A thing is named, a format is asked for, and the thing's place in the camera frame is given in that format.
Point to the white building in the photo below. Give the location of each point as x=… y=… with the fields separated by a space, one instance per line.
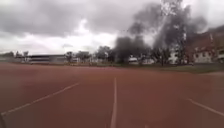
x=133 y=60

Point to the row of trees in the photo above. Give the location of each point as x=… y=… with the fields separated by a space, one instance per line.
x=166 y=36

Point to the long low grey building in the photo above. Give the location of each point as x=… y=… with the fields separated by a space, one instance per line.
x=46 y=59

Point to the red brick building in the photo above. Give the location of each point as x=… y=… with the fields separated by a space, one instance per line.
x=208 y=45

